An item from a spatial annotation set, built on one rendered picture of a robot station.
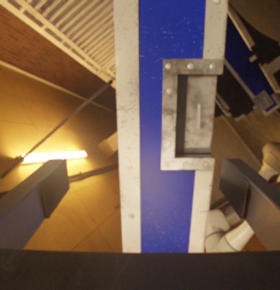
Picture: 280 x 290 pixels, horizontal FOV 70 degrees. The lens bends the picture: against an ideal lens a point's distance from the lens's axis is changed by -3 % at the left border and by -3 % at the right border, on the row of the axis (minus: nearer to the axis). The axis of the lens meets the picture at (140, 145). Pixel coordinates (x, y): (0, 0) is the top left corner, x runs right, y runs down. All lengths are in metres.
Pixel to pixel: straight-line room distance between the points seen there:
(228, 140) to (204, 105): 7.52
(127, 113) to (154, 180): 0.09
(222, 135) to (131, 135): 7.55
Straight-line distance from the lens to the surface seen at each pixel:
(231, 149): 7.80
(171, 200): 0.28
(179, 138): 0.26
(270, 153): 1.16
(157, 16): 0.24
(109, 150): 4.76
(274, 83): 1.48
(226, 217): 1.30
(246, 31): 1.41
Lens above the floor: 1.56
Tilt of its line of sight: 11 degrees up
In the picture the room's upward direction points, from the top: 127 degrees counter-clockwise
